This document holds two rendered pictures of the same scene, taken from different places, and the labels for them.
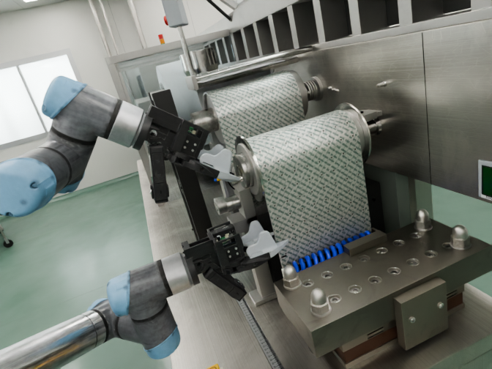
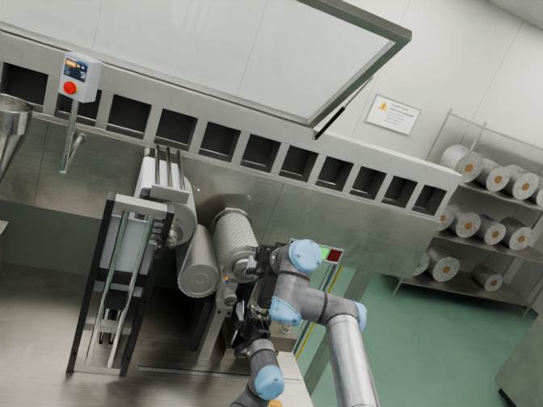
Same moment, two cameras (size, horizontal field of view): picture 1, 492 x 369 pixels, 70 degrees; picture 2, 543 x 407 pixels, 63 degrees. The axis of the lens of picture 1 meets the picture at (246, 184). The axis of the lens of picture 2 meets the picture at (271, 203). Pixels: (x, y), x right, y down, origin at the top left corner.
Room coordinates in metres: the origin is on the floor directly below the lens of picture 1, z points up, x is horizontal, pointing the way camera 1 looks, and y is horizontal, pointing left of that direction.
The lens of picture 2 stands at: (0.86, 1.17, 1.91)
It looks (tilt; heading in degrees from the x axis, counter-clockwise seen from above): 20 degrees down; 263
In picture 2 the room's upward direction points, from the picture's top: 21 degrees clockwise
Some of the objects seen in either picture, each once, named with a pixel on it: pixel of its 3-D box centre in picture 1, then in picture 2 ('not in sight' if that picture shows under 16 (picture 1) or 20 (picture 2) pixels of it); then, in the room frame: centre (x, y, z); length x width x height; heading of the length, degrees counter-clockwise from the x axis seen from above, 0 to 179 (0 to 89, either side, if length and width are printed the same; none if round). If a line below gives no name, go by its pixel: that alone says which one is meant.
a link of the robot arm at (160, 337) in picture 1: (151, 326); (251, 404); (0.60, 0.26, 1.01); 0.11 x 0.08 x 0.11; 58
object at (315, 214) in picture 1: (322, 215); (242, 283); (0.69, -0.15, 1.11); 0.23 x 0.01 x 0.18; 104
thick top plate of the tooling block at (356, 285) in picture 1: (380, 276); (260, 305); (0.58, -0.22, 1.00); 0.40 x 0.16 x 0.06; 104
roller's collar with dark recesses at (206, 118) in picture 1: (204, 121); (170, 230); (0.95, 0.07, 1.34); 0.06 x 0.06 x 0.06; 14
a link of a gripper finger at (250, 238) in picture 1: (258, 232); (241, 308); (0.68, 0.00, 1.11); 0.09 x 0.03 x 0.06; 113
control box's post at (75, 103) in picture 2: (188, 58); (69, 136); (1.26, 0.08, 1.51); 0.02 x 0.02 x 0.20
